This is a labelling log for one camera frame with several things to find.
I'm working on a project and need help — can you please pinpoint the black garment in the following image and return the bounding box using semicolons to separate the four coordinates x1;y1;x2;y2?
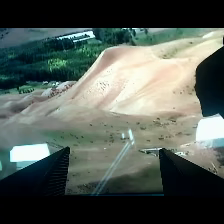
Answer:
194;46;224;119

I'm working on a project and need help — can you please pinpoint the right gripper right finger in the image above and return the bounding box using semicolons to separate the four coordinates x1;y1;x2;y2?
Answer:
158;147;224;197

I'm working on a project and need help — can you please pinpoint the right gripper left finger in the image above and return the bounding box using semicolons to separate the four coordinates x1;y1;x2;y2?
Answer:
0;146;71;197

